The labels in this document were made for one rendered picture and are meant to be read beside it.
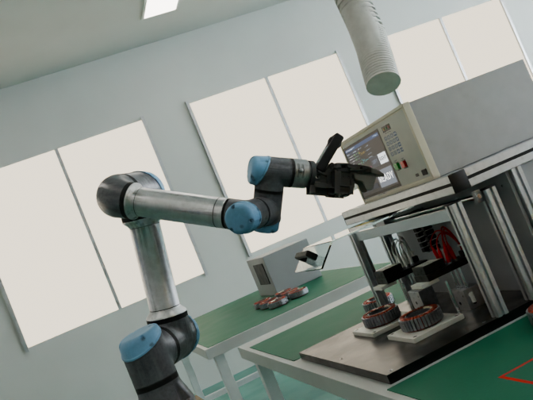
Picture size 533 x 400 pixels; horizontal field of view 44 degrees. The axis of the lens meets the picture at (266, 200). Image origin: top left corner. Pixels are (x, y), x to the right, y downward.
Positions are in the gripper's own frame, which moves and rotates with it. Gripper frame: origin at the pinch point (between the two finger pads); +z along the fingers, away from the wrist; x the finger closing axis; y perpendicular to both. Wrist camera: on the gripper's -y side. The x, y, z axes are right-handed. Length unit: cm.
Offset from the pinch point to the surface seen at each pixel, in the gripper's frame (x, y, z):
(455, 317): 11.3, 37.5, 15.4
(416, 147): 12.8, -4.3, 4.4
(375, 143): -6.5, -9.7, 1.9
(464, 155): 14.5, -3.0, 16.7
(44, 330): -468, 64, -112
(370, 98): -468, -186, 200
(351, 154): -23.6, -10.2, 1.7
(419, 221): 5.9, 13.2, 8.8
